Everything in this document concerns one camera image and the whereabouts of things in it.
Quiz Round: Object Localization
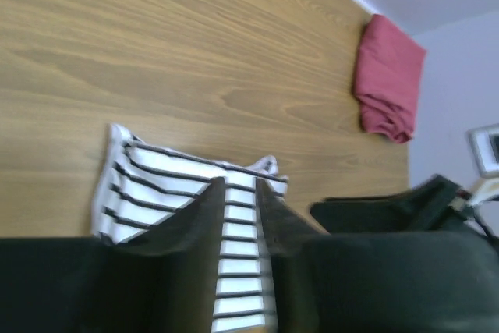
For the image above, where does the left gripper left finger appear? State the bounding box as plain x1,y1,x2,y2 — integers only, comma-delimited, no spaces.
118,177,225,332

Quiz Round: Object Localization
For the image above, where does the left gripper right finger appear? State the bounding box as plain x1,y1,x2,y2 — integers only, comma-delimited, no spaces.
256,179,331,332

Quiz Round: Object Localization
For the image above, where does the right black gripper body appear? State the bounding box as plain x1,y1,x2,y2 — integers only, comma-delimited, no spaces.
310,175,483,238

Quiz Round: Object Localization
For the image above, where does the striped white tank top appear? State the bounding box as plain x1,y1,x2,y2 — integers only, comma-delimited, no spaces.
91,123,288,332

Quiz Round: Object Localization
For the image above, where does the folded red tank top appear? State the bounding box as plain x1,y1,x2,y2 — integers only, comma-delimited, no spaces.
352,14,426,144

